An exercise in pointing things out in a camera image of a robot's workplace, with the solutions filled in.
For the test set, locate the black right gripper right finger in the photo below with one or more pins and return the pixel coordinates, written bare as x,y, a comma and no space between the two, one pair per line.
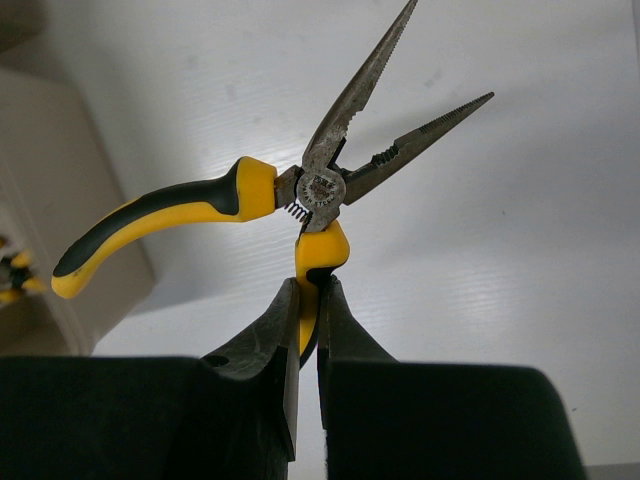
348,362

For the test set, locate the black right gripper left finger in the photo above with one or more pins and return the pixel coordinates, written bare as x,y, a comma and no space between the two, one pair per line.
256,399

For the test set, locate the yellow black pliers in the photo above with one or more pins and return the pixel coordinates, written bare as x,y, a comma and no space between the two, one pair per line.
312,192
18,278

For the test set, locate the beige plastic toolbox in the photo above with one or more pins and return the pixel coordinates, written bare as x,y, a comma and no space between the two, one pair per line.
57,183

